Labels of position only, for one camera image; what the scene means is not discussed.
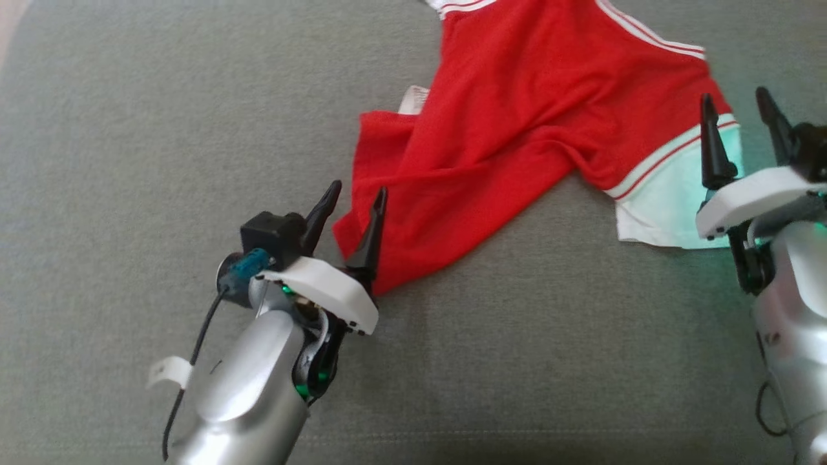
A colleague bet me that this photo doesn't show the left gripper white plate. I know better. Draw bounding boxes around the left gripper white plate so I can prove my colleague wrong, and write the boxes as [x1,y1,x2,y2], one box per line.
[216,180,388,402]

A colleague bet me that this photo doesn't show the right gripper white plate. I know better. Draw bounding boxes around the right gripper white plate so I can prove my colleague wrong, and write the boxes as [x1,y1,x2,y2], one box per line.
[696,87,827,295]

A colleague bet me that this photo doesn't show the red shorts with white stripes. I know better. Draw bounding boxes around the red shorts with white stripes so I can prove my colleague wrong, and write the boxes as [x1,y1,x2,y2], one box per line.
[333,0,745,296]

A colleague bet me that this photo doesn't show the grey sofa seat cushion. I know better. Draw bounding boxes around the grey sofa seat cushion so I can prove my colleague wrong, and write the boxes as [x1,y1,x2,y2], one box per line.
[0,0,827,465]

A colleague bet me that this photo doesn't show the left black cable blue plug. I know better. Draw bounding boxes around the left black cable blue plug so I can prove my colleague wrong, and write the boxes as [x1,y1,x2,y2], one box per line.
[162,249,271,460]

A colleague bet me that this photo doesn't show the black cable blue plug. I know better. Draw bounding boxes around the black cable blue plug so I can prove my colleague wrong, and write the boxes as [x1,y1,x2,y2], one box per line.
[162,249,271,460]
[755,380,797,441]

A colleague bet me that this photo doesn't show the white cable label tag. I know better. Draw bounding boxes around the white cable label tag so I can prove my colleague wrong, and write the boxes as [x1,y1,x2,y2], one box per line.
[147,356,193,389]

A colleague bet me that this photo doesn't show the right black cable blue plug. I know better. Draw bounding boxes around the right black cable blue plug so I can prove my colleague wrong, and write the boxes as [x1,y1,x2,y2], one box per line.
[755,380,797,441]

